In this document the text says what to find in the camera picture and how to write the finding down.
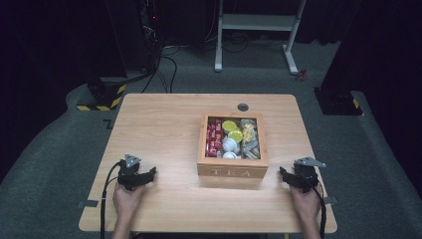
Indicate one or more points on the person's right hand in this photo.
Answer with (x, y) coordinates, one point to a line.
(307, 202)

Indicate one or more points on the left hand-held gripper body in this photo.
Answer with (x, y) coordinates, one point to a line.
(130, 176)

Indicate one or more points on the white metal stand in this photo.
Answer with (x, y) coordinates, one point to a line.
(257, 22)

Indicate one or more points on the yellow printed sachet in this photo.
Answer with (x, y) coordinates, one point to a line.
(249, 133)

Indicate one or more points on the grey tape strip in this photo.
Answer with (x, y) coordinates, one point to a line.
(331, 200)
(88, 203)

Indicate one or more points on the dark equipment rack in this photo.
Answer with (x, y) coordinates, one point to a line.
(150, 30)

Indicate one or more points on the wooden tea box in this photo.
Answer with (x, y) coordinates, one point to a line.
(232, 172)

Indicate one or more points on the bundle of red sachets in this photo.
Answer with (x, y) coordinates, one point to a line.
(213, 139)

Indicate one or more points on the black yellow striped stand base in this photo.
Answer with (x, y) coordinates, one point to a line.
(106, 96)

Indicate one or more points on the black stand base plate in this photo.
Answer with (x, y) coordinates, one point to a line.
(336, 101)

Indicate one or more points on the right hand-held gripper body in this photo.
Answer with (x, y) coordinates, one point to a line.
(307, 174)

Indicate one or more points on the person's left hand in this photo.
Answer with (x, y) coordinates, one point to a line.
(126, 200)

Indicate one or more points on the pile of grey sachets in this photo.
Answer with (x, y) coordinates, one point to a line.
(251, 149)

